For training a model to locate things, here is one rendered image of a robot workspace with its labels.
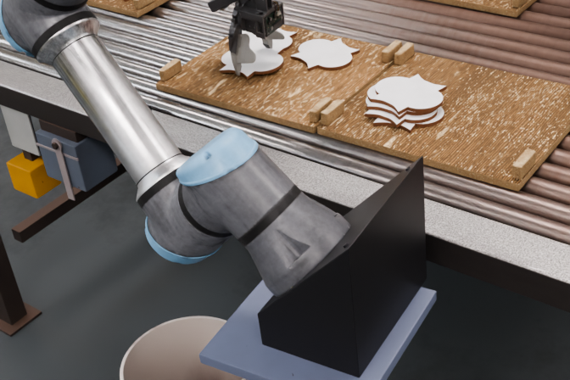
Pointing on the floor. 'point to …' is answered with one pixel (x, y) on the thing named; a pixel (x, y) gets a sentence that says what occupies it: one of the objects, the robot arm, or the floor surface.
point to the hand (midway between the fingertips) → (251, 59)
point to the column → (214, 354)
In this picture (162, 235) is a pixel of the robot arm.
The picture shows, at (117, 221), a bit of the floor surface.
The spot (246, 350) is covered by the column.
